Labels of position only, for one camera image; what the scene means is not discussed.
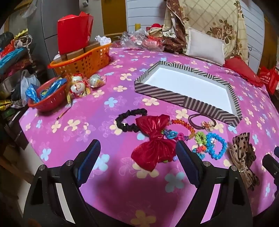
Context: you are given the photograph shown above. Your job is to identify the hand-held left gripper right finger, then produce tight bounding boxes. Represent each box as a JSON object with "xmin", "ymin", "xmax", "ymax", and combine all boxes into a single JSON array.
[{"xmin": 175, "ymin": 140, "xmax": 254, "ymax": 227}]

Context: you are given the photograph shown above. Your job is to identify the red satin hair bow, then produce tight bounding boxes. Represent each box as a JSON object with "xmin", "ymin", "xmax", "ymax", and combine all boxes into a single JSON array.
[{"xmin": 131, "ymin": 114, "xmax": 176, "ymax": 172}]

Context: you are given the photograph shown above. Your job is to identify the pink floral blanket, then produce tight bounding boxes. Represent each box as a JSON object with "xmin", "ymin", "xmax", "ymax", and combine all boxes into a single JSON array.
[{"xmin": 18, "ymin": 46, "xmax": 279, "ymax": 227}]

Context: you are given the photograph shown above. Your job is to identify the green flower bracelet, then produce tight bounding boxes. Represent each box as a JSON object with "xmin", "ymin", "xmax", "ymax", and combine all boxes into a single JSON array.
[{"xmin": 195, "ymin": 131, "xmax": 207, "ymax": 146}]

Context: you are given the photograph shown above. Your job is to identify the yellow door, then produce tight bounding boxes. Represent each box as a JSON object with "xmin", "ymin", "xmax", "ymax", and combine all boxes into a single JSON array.
[{"xmin": 101, "ymin": 0, "xmax": 128, "ymax": 37}]

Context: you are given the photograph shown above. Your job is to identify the red ruffled cushion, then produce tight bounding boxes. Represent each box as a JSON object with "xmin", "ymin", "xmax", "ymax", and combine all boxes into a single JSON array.
[{"xmin": 223, "ymin": 56, "xmax": 265, "ymax": 88}]

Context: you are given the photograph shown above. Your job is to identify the leopard print bow scrunchie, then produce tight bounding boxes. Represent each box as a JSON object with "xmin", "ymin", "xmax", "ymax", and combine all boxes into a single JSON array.
[{"xmin": 228, "ymin": 131, "xmax": 260, "ymax": 191}]

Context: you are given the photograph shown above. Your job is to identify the brown hair tie with button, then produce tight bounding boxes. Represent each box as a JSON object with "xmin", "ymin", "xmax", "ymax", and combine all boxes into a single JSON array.
[{"xmin": 188, "ymin": 113, "xmax": 217, "ymax": 132}]

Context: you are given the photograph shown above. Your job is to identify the blue foil wrappers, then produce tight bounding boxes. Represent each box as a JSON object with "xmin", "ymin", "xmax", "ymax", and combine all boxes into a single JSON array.
[{"xmin": 25, "ymin": 78, "xmax": 67, "ymax": 103}]

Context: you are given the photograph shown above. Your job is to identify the black scrunchie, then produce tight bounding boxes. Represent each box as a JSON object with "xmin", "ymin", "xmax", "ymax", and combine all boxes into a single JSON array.
[{"xmin": 115, "ymin": 108, "xmax": 148, "ymax": 133}]

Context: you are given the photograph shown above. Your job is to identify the beige floral quilt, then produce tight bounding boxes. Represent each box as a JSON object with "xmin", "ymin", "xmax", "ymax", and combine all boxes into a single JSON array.
[{"xmin": 164, "ymin": 0, "xmax": 249, "ymax": 64}]

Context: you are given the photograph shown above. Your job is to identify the rainbow translucent bead bracelet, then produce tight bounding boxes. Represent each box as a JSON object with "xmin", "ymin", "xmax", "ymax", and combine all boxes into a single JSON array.
[{"xmin": 162, "ymin": 119, "xmax": 196, "ymax": 142}]

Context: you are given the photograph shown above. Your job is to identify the multicolour flower bracelet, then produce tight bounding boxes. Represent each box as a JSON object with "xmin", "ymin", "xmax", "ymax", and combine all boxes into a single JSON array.
[{"xmin": 192, "ymin": 146, "xmax": 207, "ymax": 159}]

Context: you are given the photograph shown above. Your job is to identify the red shopping bag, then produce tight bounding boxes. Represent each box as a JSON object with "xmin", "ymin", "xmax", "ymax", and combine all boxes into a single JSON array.
[{"xmin": 259, "ymin": 65, "xmax": 279, "ymax": 96}]

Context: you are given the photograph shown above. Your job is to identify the blue bead bracelet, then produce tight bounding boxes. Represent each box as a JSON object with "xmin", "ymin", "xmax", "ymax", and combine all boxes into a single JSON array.
[{"xmin": 205, "ymin": 132, "xmax": 228, "ymax": 160}]

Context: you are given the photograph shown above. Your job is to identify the orange plastic basket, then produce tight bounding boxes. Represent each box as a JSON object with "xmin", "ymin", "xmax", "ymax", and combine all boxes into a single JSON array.
[{"xmin": 48, "ymin": 42, "xmax": 112, "ymax": 77}]

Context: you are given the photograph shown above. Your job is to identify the gold foil packet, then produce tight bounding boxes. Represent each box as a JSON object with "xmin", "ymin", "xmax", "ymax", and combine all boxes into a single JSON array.
[{"xmin": 0, "ymin": 99, "xmax": 17, "ymax": 112}]

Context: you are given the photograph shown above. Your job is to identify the brown cardboard box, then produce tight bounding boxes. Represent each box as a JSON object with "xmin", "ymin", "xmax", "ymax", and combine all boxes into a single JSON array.
[
  {"xmin": 66, "ymin": 48, "xmax": 85, "ymax": 61},
  {"xmin": 85, "ymin": 41, "xmax": 101, "ymax": 53}
]

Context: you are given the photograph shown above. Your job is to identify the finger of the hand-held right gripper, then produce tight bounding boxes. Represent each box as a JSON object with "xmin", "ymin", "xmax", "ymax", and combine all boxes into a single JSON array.
[{"xmin": 262, "ymin": 146, "xmax": 279, "ymax": 178}]

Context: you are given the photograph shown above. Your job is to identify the thin paintbrush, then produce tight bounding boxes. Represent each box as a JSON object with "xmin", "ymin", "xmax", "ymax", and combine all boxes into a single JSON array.
[{"xmin": 56, "ymin": 106, "xmax": 72, "ymax": 120}]

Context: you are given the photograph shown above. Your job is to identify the blue cloth bag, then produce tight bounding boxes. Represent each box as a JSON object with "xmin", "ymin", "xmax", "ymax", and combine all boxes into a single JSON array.
[{"xmin": 0, "ymin": 47, "xmax": 29, "ymax": 68}]

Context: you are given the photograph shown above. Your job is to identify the grey refrigerator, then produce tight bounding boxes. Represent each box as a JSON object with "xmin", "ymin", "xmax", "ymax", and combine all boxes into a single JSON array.
[{"xmin": 28, "ymin": 0, "xmax": 105, "ymax": 64}]

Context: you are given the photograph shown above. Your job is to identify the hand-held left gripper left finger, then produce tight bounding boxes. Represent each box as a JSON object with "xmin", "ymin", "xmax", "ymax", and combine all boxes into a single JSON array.
[{"xmin": 22, "ymin": 139, "xmax": 102, "ymax": 227}]

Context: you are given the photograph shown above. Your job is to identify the foil wrapped ball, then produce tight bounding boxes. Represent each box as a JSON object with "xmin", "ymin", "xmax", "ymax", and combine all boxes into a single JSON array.
[{"xmin": 89, "ymin": 74, "xmax": 107, "ymax": 88}]

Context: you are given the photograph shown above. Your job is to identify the red round plastic basket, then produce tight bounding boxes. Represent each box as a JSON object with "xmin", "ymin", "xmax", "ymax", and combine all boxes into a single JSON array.
[{"xmin": 28, "ymin": 77, "xmax": 68, "ymax": 112}]

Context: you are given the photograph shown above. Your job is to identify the striped cardboard box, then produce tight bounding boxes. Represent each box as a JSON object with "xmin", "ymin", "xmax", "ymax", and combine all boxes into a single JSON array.
[{"xmin": 134, "ymin": 61, "xmax": 243, "ymax": 127}]

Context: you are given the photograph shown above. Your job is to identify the red wrapped packets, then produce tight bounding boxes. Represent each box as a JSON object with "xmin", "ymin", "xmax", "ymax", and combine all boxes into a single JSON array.
[{"xmin": 142, "ymin": 36, "xmax": 164, "ymax": 52}]

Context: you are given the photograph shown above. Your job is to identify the white pillow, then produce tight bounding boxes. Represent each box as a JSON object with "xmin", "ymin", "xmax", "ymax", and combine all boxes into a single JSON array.
[{"xmin": 185, "ymin": 27, "xmax": 225, "ymax": 66}]

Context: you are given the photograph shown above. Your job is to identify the red plush doll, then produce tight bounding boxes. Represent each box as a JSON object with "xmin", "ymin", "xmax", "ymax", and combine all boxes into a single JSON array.
[{"xmin": 146, "ymin": 23, "xmax": 164, "ymax": 37}]

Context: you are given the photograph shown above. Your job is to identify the white tissue paper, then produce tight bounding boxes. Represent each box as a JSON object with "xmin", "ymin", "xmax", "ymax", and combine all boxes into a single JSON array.
[{"xmin": 95, "ymin": 35, "xmax": 112, "ymax": 45}]

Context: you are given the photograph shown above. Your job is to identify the red gift bag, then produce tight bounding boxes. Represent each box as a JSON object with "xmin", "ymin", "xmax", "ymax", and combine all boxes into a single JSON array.
[{"xmin": 57, "ymin": 12, "xmax": 94, "ymax": 55}]

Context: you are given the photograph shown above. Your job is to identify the brown floral cloth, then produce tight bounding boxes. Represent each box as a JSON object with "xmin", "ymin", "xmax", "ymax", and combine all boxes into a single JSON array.
[{"xmin": 162, "ymin": 0, "xmax": 188, "ymax": 54}]

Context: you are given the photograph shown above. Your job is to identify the clear plastic bags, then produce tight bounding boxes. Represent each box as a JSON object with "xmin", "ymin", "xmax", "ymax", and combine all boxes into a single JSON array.
[{"xmin": 118, "ymin": 29, "xmax": 151, "ymax": 52}]

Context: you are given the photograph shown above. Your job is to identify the white plastic bag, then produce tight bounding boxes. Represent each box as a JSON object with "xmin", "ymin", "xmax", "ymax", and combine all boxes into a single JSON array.
[{"xmin": 20, "ymin": 70, "xmax": 41, "ymax": 103}]

